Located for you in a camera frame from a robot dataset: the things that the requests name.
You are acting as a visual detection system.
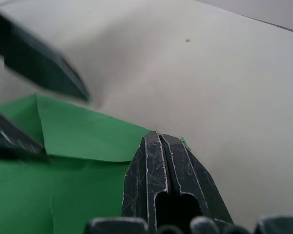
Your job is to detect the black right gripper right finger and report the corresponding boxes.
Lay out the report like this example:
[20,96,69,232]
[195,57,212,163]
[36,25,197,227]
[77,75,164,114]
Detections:
[159,133,235,226]

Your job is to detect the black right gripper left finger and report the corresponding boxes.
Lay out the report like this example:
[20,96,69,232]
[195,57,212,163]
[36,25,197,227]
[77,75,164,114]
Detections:
[121,130,173,234]

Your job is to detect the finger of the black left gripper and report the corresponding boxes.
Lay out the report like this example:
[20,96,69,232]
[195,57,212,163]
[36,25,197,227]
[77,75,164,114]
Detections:
[0,108,52,163]
[0,6,91,102]

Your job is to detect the green sheet of paper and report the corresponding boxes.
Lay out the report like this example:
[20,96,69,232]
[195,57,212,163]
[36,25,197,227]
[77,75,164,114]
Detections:
[0,94,192,234]

